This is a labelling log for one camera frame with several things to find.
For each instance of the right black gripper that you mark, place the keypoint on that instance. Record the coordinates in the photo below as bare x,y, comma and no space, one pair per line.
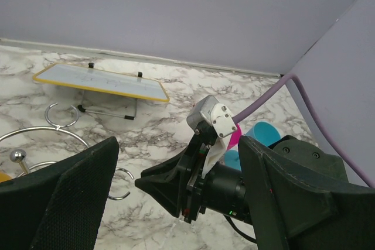
177,184

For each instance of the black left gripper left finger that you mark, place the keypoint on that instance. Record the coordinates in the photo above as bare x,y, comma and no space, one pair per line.
59,206

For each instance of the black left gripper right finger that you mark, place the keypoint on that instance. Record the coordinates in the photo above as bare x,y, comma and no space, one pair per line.
294,207

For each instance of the blue plastic wine glass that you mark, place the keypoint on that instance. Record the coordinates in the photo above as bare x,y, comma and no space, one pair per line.
263,132

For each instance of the pink plastic wine glass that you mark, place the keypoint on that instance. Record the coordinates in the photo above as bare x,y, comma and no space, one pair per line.
235,136

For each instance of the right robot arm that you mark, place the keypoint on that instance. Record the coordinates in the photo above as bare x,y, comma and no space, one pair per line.
225,192

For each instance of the yellow wine glass rear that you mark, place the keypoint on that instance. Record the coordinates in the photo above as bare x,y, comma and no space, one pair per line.
4,177

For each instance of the yellow framed whiteboard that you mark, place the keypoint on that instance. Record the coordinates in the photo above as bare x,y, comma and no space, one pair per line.
91,79

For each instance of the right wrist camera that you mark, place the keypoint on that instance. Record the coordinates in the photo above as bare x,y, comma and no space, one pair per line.
213,122

